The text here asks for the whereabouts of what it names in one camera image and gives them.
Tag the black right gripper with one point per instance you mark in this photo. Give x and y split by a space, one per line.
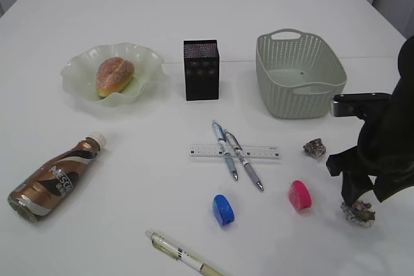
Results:
384 149

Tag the large paper ball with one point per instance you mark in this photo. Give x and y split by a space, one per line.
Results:
360 213

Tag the sugared bread roll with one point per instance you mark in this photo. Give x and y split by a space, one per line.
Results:
113 75

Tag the brown coffee drink bottle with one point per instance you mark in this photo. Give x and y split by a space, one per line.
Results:
49 185

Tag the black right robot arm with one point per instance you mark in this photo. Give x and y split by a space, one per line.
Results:
402 95

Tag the pale green plastic basket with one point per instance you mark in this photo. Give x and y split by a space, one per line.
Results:
298 74

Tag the grey patterned pen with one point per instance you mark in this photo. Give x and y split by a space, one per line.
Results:
245 163

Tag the blue grey pen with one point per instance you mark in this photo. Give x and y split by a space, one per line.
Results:
219 134

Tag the black mesh pen holder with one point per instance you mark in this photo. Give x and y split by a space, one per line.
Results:
201 69

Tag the yellow green pen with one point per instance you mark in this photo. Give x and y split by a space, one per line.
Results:
180 254

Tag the pale green wavy plate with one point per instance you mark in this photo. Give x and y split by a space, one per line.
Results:
79 75

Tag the pink correction tape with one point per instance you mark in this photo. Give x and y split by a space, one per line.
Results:
299 196

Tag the blue correction tape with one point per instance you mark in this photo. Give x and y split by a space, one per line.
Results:
222 210

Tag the clear plastic ruler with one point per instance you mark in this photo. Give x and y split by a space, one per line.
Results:
214 151

